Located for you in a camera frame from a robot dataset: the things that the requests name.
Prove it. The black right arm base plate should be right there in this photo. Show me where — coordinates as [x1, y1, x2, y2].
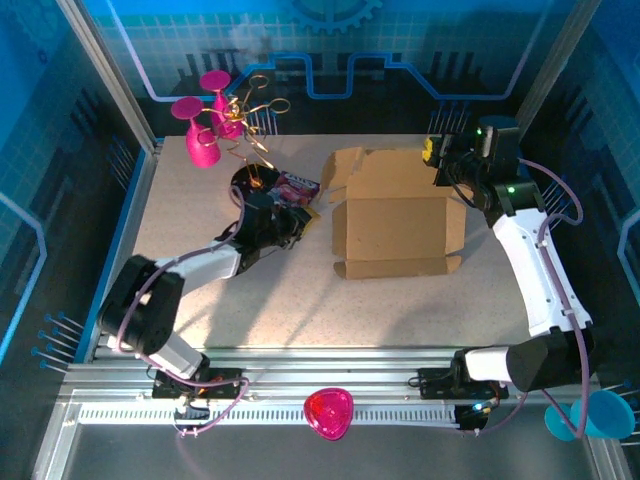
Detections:
[417, 367, 510, 401]

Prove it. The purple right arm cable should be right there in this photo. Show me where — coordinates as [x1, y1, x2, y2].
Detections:
[457, 157, 591, 441]

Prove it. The white slotted cable duct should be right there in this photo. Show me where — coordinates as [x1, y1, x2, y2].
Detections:
[77, 402, 461, 426]

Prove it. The aluminium side rail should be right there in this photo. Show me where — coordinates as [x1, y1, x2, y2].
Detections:
[82, 139, 166, 361]

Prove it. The pink triangular bowl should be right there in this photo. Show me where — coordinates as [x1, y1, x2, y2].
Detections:
[303, 387, 354, 442]

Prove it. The blue goblet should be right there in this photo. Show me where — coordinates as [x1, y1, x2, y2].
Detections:
[543, 389, 637, 442]

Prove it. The small pink goblet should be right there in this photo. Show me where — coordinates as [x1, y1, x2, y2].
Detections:
[198, 69, 247, 141]

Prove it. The aluminium frame post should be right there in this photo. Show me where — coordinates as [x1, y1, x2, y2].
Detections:
[514, 0, 596, 146]
[54, 0, 161, 151]

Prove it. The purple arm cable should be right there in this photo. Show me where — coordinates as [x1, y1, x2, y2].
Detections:
[457, 157, 591, 441]
[115, 185, 251, 440]

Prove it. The aluminium frame rail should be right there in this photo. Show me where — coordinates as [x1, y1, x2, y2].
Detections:
[59, 347, 601, 401]

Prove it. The large pink goblet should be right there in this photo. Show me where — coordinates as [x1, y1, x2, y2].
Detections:
[170, 96, 223, 170]

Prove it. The gold wire glass stand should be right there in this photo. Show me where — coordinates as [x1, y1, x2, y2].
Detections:
[219, 74, 292, 201]

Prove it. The purple snack packet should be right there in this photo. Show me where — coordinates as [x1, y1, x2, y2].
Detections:
[266, 170, 321, 207]

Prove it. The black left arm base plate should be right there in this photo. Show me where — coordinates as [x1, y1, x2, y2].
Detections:
[151, 367, 244, 401]

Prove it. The brown cardboard paper box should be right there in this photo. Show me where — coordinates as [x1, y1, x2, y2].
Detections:
[319, 146, 469, 281]

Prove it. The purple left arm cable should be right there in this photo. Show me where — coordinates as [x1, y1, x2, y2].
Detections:
[115, 185, 251, 440]

